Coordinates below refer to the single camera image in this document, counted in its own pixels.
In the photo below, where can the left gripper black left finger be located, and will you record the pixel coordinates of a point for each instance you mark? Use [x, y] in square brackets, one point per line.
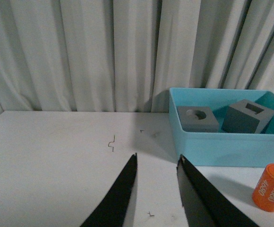
[113, 209]

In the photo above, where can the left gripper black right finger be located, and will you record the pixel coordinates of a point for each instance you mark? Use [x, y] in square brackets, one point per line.
[204, 205]

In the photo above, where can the orange cylinder part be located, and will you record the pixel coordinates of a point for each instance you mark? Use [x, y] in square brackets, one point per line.
[263, 194]

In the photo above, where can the gray block with round hole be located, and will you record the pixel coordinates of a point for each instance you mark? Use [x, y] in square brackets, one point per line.
[197, 119]

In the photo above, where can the gray block with square hole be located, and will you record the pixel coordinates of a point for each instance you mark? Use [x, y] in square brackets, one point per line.
[246, 116]

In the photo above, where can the blue plastic box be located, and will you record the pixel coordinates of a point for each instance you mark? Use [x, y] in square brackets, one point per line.
[221, 148]

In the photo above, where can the white pleated curtain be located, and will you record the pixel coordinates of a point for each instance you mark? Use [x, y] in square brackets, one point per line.
[124, 55]

